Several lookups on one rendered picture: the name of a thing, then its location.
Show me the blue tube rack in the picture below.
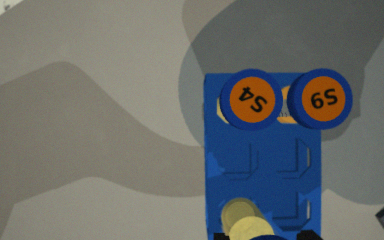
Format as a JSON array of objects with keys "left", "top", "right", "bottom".
[{"left": 203, "top": 73, "right": 321, "bottom": 240}]

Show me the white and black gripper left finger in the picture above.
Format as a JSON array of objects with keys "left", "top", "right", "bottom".
[{"left": 214, "top": 233, "right": 230, "bottom": 240}]

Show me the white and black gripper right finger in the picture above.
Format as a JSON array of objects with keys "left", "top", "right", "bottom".
[{"left": 296, "top": 230, "right": 323, "bottom": 240}]

